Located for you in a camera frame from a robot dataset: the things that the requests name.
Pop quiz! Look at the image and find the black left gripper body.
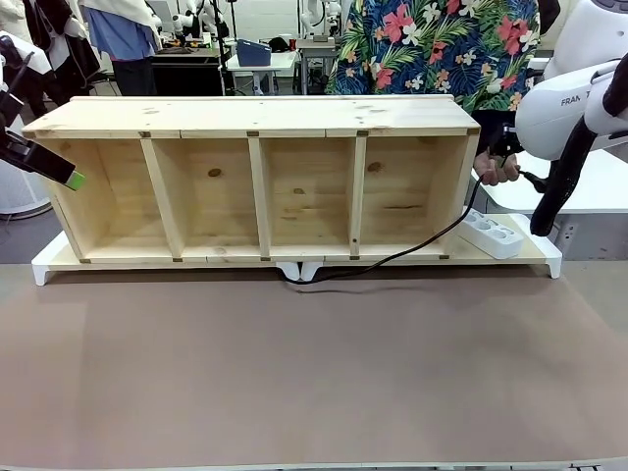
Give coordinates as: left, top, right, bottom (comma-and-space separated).
0, 128, 36, 172

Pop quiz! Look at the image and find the black power cable with plug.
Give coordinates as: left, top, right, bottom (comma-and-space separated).
282, 125, 520, 297

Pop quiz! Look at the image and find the person's left hand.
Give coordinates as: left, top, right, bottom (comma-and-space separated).
474, 149, 521, 186

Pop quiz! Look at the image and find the white slatted fan housing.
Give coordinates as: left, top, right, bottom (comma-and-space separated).
0, 156, 54, 217

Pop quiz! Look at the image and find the person in white clothes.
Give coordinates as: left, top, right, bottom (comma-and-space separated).
0, 0, 33, 38

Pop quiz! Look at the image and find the person in blue shirt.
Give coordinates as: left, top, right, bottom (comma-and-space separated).
80, 0, 161, 97

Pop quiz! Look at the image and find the black background desk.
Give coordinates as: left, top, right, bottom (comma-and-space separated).
149, 46, 227, 97

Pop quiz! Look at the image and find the black tripod stand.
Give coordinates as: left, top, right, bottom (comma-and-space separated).
208, 0, 235, 97

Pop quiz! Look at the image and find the blue plastic bin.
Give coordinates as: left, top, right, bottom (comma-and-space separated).
236, 37, 274, 69

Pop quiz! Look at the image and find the white background table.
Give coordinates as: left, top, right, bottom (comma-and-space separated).
225, 50, 300, 95

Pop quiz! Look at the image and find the long wooden compartment shelf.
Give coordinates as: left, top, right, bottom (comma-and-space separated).
21, 94, 482, 265

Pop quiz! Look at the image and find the small grey background table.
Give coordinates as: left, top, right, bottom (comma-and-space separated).
296, 34, 340, 95

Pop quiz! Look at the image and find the person in floral shirt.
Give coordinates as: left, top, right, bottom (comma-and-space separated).
325, 0, 550, 153

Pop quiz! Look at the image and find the white power strip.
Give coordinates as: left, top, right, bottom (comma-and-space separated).
456, 211, 526, 260

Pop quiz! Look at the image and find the white side table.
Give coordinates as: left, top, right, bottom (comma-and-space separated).
473, 146, 628, 217

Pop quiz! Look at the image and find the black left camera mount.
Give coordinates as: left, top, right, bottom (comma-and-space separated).
0, 36, 33, 130

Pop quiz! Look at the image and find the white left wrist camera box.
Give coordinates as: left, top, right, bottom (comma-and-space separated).
0, 31, 52, 75

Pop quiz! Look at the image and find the black corrugated cable conduit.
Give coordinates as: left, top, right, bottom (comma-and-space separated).
531, 63, 628, 236

